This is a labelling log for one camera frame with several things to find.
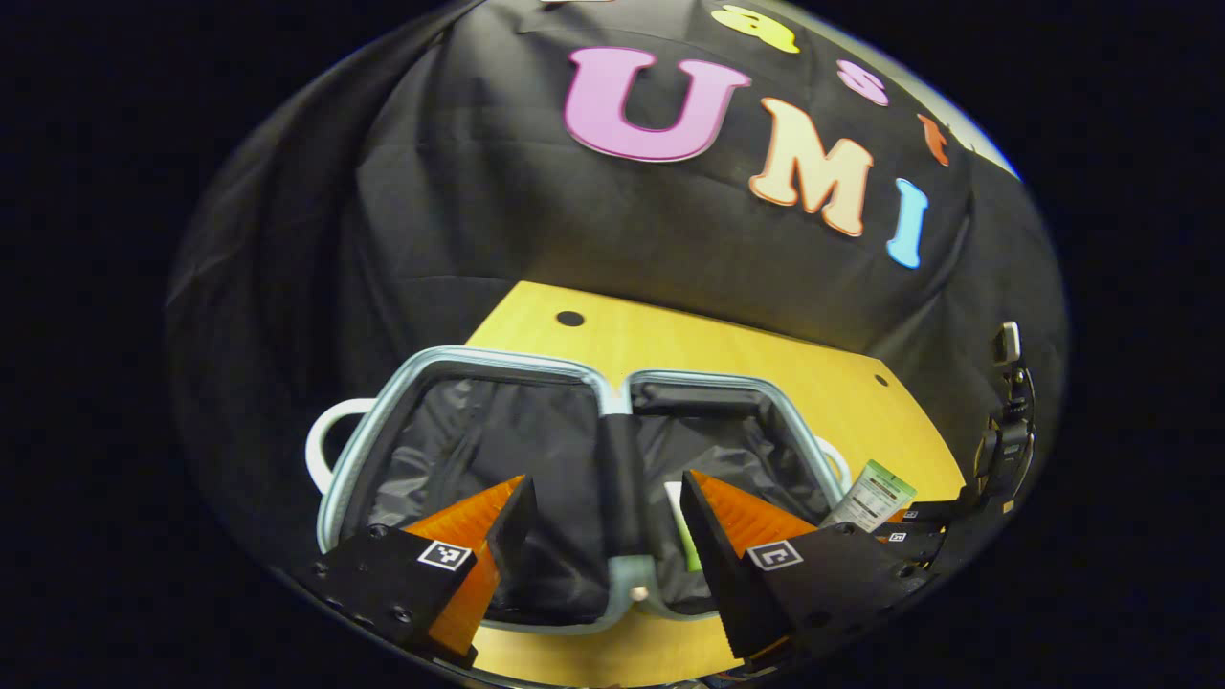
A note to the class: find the white green skin care bottle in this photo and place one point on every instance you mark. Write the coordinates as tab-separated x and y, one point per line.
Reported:
675	512

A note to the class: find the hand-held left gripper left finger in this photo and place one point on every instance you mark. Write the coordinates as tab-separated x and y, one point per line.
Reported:
512	526

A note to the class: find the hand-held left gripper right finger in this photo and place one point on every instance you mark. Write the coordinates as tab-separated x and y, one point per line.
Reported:
723	574

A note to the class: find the black backdrop cloth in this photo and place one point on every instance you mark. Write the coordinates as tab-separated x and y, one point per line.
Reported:
431	211

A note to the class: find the white green skin care tube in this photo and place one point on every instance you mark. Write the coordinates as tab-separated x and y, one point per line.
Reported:
871	498

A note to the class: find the white quilted suitcase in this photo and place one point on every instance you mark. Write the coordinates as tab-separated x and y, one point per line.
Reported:
517	450

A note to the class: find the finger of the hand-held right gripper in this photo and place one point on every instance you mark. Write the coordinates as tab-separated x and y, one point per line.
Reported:
933	513
924	544

